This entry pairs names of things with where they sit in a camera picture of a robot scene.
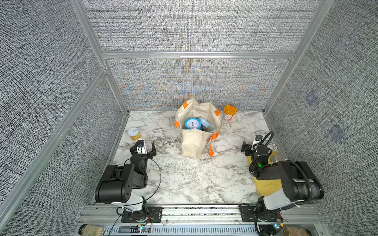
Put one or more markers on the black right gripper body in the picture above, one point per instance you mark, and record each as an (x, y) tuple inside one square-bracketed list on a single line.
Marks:
[(248, 152)]

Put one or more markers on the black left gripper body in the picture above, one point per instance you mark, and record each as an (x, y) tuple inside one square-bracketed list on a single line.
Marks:
[(144, 158)]

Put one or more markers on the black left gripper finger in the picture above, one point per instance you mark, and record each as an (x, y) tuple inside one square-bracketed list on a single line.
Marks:
[(138, 145), (153, 149)]

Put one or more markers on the beige canvas tote bag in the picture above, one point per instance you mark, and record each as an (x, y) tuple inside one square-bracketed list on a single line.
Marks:
[(194, 141)]

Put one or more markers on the blue-grey rectangular alarm clock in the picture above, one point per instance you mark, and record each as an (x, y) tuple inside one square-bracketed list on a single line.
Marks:
[(204, 122)]

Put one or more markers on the blue round whale alarm clock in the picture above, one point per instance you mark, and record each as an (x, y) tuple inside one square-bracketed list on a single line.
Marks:
[(193, 124)]

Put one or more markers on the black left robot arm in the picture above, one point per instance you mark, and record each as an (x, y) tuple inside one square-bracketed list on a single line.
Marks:
[(118, 182)]

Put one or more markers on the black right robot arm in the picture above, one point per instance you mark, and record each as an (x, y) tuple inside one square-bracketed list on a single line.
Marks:
[(299, 186)]

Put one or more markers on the cup with orange lid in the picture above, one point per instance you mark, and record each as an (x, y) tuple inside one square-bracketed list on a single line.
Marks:
[(229, 112)]

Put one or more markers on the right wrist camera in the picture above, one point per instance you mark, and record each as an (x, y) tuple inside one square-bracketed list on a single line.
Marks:
[(257, 139)]

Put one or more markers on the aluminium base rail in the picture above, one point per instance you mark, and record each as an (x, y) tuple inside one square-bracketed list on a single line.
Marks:
[(199, 220)]

